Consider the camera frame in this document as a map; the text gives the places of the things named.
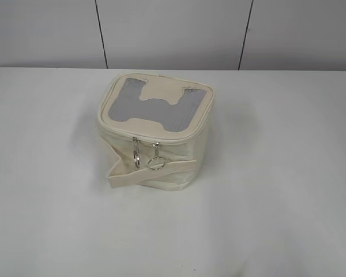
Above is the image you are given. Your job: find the cream canvas zipper bag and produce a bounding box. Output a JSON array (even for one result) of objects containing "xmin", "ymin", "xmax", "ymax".
[{"xmin": 97, "ymin": 73, "xmax": 215, "ymax": 191}]

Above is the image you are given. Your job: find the silver zipper pull ring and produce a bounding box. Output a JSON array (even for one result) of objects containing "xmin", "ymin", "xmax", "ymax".
[
  {"xmin": 147, "ymin": 141, "xmax": 166, "ymax": 171},
  {"xmin": 131, "ymin": 137, "xmax": 142, "ymax": 169}
]

